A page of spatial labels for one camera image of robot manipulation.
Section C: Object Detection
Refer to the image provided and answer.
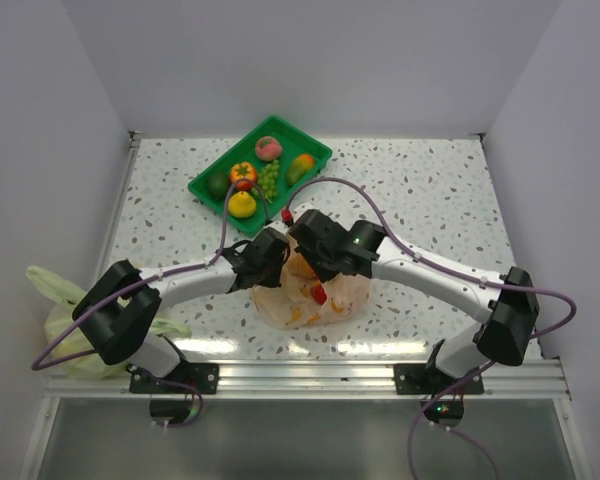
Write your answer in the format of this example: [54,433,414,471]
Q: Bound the yellow orange peach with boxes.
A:
[290,263,317,279]

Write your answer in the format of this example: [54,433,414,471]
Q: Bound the red apple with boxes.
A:
[310,283,328,305]

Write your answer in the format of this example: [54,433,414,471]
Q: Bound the orange translucent plastic bag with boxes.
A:
[250,251,371,330]

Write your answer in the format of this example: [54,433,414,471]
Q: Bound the yellow lemon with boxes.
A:
[227,191,257,219]

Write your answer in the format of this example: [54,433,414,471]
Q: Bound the green grape bunch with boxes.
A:
[258,160,280,201]

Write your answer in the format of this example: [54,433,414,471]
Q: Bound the green lime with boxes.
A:
[206,171,231,200]

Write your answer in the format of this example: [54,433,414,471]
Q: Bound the red fruit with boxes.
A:
[229,161,258,190]

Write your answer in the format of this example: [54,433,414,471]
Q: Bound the green orange mango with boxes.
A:
[285,153,315,187]

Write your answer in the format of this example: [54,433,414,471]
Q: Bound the pink green peach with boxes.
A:
[254,136,283,163]

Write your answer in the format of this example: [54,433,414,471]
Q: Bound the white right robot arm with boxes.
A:
[288,209,539,393]

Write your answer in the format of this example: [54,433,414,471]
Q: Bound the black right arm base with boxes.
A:
[393,340,485,397]

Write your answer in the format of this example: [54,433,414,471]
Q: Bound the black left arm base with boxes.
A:
[125,335,220,394]

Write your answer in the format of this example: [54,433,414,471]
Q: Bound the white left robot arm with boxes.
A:
[72,227,290,393]

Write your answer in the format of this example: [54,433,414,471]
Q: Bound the green translucent plastic bag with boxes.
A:
[26,266,191,381]

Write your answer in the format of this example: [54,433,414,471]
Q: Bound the green plastic tray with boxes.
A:
[187,116,332,218]

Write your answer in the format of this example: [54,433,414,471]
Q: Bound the red cable connector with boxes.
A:
[281,209,294,227]

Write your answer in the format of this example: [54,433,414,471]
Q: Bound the aluminium side rail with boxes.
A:
[92,131,142,282]

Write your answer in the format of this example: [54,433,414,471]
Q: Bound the aluminium front rail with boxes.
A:
[44,360,570,400]

